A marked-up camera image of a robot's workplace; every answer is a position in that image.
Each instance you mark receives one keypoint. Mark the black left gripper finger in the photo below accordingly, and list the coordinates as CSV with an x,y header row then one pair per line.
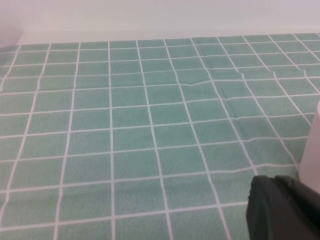
x,y
282,215

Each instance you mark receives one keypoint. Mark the pink plastic cup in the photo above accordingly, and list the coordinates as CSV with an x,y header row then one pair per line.
x,y
312,155

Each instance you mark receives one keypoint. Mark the green checked tablecloth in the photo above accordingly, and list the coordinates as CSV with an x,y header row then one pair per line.
x,y
140,140

